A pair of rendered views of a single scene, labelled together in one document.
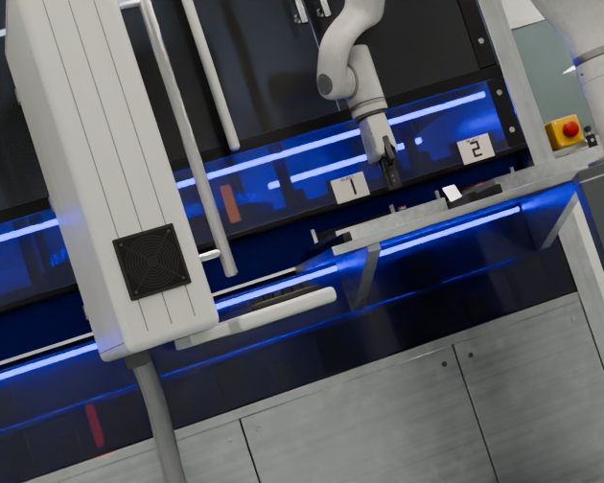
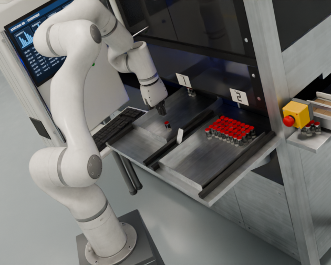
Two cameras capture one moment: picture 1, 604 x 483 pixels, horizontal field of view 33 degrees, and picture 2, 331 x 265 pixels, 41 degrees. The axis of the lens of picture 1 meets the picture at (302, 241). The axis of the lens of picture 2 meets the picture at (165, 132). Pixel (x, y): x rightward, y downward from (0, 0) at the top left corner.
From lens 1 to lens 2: 2.81 m
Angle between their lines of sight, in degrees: 78
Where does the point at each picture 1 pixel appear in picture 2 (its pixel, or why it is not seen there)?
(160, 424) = not seen: hidden behind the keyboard
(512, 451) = (246, 209)
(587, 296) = (288, 191)
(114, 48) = (4, 59)
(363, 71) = (133, 65)
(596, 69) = not seen: hidden behind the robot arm
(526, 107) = (269, 92)
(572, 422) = (272, 222)
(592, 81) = not seen: hidden behind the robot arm
